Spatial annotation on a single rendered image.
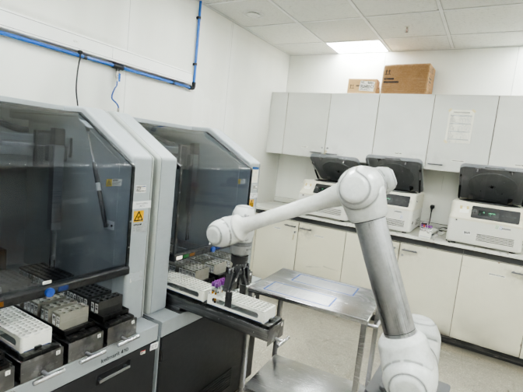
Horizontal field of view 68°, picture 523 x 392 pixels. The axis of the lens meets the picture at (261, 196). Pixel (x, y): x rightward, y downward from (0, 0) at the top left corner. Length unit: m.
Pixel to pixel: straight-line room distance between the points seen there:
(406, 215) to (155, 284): 2.54
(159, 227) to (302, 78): 3.46
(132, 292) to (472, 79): 3.66
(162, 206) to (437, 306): 2.78
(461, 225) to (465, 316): 0.77
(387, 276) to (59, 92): 2.17
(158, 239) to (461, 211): 2.69
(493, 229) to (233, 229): 2.64
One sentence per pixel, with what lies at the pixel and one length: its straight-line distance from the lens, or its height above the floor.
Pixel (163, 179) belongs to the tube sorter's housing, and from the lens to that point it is 1.73.
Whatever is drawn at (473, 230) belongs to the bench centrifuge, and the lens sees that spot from 3.70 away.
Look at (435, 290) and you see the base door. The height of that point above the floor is 0.46.
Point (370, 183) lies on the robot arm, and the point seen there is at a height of 1.44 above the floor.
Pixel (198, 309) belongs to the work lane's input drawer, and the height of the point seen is 0.79.
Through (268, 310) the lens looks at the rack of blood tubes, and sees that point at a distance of 1.65.
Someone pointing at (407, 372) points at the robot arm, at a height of 0.91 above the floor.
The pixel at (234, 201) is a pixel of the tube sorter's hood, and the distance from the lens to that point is 2.15.
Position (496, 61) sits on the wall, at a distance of 4.43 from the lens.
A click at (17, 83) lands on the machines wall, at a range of 2.61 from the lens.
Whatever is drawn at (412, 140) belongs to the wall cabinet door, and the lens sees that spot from 4.03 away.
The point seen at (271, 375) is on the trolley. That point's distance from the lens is 2.38.
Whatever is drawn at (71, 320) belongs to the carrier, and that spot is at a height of 0.85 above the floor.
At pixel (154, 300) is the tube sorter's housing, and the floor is 0.80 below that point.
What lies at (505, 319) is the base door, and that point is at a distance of 3.85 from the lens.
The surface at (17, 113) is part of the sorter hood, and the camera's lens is 1.65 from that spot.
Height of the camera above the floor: 1.51
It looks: 7 degrees down
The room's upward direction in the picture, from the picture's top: 6 degrees clockwise
